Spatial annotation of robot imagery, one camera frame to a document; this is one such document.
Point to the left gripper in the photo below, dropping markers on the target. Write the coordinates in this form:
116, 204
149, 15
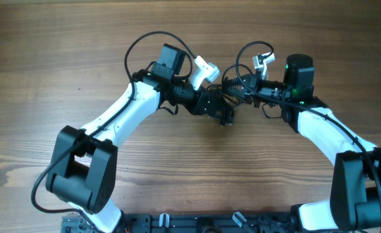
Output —
203, 99

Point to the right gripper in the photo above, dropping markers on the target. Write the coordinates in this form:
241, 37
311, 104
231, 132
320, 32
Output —
247, 96

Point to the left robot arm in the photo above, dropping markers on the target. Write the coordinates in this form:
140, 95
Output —
83, 165

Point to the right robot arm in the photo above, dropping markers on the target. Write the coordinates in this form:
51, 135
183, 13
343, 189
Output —
355, 196

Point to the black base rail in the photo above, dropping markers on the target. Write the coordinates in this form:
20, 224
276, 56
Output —
164, 223

